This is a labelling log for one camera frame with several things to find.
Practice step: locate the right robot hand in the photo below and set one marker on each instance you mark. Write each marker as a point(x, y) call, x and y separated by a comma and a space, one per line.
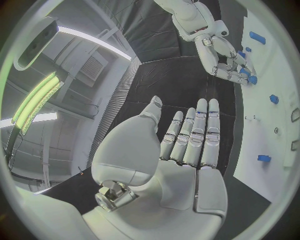
point(211, 56)

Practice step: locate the grey oblong camera housing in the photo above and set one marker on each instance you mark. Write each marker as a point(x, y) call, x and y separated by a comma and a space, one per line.
point(35, 45)

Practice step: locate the blue block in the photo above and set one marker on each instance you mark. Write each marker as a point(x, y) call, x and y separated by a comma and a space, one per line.
point(264, 158)

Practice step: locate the small blue peg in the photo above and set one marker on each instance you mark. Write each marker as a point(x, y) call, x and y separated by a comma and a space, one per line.
point(248, 49)

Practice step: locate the glowing light bar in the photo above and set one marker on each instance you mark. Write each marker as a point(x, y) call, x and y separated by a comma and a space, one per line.
point(35, 100)

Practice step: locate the blue long cylinder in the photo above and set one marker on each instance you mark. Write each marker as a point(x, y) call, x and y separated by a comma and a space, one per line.
point(257, 37)

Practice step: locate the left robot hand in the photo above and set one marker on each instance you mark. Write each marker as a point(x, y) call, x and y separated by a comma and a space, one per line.
point(145, 187)

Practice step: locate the white task board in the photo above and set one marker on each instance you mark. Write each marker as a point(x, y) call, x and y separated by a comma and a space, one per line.
point(264, 131)

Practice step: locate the blue gear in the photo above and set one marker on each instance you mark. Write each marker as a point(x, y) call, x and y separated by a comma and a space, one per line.
point(252, 80)

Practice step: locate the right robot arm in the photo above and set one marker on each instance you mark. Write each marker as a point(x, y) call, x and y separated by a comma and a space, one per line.
point(187, 13)

